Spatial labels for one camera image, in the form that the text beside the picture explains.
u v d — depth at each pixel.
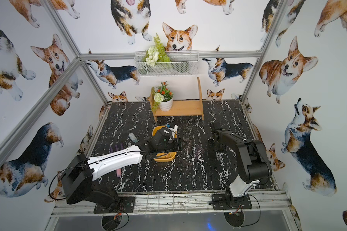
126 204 0.74
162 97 0.95
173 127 0.75
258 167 0.46
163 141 0.62
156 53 0.78
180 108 1.08
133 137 1.00
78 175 0.42
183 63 0.92
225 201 0.71
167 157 0.90
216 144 0.80
